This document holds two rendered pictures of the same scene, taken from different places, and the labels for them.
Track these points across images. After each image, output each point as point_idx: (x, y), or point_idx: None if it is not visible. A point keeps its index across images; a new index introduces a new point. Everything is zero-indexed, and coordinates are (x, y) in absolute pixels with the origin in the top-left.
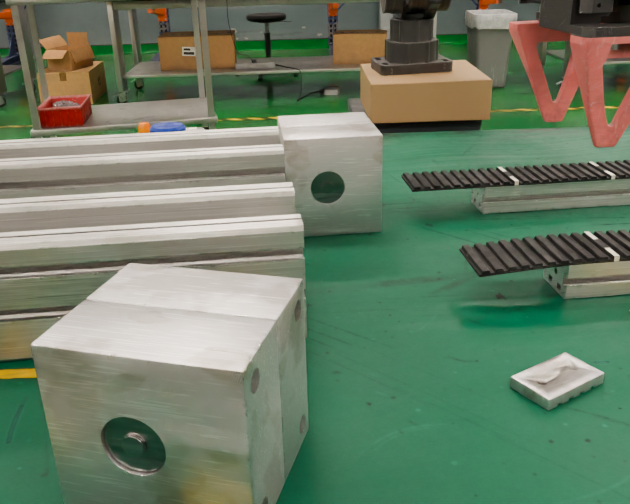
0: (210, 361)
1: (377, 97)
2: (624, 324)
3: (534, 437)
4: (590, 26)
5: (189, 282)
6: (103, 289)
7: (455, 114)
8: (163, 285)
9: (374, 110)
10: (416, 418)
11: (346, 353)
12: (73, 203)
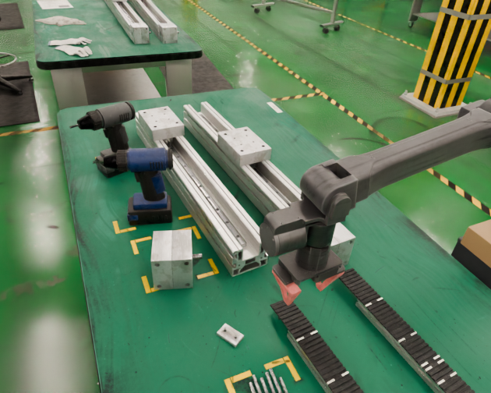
0: (153, 256)
1: (468, 234)
2: (275, 354)
3: (203, 332)
4: (276, 267)
5: (184, 242)
6: (177, 231)
7: None
8: (181, 238)
9: (464, 238)
10: (203, 307)
11: (227, 287)
12: (231, 204)
